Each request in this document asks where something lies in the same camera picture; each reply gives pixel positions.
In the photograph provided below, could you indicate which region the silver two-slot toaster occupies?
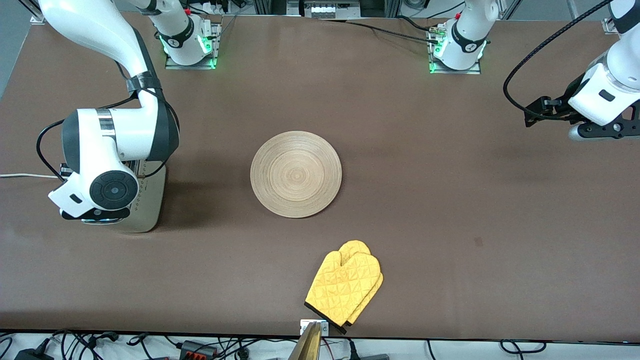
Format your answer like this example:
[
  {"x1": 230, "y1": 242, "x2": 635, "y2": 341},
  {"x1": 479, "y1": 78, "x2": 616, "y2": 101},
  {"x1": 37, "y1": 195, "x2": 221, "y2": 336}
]
[{"x1": 79, "y1": 159, "x2": 167, "y2": 234}]

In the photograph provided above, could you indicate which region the round light wooden plate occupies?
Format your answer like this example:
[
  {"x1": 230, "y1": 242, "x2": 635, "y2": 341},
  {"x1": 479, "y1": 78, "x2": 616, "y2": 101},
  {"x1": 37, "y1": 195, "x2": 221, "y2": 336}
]
[{"x1": 250, "y1": 131, "x2": 343, "y2": 219}]

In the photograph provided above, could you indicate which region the black power adapter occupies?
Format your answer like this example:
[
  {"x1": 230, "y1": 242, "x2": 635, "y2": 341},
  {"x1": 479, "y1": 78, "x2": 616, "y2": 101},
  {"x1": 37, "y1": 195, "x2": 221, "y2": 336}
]
[{"x1": 14, "y1": 347, "x2": 55, "y2": 360}]

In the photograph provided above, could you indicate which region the black red connector box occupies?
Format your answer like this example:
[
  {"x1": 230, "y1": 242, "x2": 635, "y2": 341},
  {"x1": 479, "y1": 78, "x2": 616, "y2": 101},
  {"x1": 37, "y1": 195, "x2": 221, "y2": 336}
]
[{"x1": 179, "y1": 340, "x2": 217, "y2": 359}]

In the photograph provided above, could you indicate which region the white power strip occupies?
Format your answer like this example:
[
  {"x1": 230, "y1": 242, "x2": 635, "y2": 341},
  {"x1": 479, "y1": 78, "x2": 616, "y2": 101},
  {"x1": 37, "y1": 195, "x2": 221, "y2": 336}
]
[{"x1": 304, "y1": 0, "x2": 362, "y2": 19}]

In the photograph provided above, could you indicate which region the yellow quilted oven mitt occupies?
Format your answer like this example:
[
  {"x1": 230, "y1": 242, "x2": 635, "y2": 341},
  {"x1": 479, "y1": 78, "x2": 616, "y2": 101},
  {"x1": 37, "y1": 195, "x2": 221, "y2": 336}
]
[
  {"x1": 338, "y1": 240, "x2": 385, "y2": 335},
  {"x1": 304, "y1": 251, "x2": 382, "y2": 327}
]

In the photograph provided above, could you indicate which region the gold metal wedge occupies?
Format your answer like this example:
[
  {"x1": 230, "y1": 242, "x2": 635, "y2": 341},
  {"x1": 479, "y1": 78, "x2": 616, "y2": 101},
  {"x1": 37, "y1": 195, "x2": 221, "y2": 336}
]
[{"x1": 287, "y1": 321, "x2": 322, "y2": 360}]

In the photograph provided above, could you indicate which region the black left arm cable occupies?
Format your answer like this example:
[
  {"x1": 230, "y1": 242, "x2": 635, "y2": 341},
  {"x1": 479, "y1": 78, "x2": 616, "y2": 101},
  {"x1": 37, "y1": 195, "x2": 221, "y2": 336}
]
[{"x1": 502, "y1": 0, "x2": 618, "y2": 123}]

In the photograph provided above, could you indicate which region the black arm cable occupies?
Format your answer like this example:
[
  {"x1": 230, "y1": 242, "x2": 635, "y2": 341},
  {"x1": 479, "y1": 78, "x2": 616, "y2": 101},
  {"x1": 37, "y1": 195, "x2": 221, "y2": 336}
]
[
  {"x1": 36, "y1": 60, "x2": 181, "y2": 180},
  {"x1": 502, "y1": 0, "x2": 618, "y2": 123}
]

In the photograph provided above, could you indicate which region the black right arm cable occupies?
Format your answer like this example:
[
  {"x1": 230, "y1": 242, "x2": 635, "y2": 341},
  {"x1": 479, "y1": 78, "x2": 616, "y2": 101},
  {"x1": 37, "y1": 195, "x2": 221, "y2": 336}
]
[{"x1": 36, "y1": 60, "x2": 181, "y2": 180}]

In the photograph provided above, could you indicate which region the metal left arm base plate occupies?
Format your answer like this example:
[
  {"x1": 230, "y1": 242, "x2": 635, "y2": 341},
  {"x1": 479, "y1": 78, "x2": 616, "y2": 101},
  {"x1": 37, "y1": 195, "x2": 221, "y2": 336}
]
[{"x1": 429, "y1": 25, "x2": 482, "y2": 75}]

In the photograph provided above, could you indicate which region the short black table cable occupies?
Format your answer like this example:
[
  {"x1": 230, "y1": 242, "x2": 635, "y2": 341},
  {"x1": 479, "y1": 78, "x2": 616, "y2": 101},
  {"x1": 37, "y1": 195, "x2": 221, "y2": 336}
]
[{"x1": 397, "y1": 15, "x2": 435, "y2": 32}]

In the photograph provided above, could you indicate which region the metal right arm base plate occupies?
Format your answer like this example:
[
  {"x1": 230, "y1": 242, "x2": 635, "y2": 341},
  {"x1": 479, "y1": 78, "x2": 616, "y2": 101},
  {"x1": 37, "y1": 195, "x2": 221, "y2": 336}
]
[{"x1": 165, "y1": 22, "x2": 222, "y2": 70}]

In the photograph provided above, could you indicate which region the long black table cable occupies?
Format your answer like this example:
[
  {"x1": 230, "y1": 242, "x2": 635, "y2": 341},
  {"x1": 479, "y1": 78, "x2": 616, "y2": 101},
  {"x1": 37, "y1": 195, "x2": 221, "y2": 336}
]
[{"x1": 320, "y1": 17, "x2": 443, "y2": 46}]

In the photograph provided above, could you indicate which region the white table edge bracket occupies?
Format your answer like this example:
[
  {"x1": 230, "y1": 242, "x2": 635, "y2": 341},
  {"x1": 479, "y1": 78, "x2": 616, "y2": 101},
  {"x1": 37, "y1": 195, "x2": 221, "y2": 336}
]
[{"x1": 300, "y1": 319, "x2": 330, "y2": 337}]

